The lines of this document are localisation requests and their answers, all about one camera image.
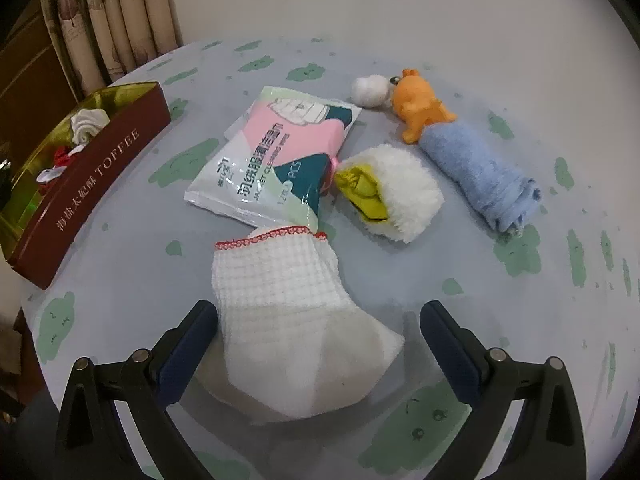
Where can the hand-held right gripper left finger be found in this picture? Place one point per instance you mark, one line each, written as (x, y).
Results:
(187, 347)

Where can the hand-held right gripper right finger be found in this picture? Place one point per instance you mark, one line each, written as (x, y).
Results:
(452, 347)

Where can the white waffle cloth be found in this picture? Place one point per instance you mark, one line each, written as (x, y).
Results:
(280, 310)

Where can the white and yellow fluffy plush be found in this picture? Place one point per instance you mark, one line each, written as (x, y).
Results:
(405, 190)

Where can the blue towel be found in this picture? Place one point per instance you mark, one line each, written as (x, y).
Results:
(470, 170)

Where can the dark red tin box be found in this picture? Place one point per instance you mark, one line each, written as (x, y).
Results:
(100, 170)

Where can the wet wipes packet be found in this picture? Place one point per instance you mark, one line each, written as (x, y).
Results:
(260, 160)

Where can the orange animal toy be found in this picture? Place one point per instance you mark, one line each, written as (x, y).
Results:
(420, 105)

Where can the white pompom ball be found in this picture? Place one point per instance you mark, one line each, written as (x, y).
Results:
(367, 89)

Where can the green cloud printed bedsheet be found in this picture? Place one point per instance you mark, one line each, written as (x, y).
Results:
(150, 260)

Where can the red and white fabric piece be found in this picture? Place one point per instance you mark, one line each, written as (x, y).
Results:
(57, 162)

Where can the white fabric flower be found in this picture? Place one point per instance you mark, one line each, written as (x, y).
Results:
(89, 125)

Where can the brown wooden cabinet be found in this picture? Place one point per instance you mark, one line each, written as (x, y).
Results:
(25, 85)

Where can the beige patterned curtain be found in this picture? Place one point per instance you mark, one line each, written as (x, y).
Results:
(115, 20)

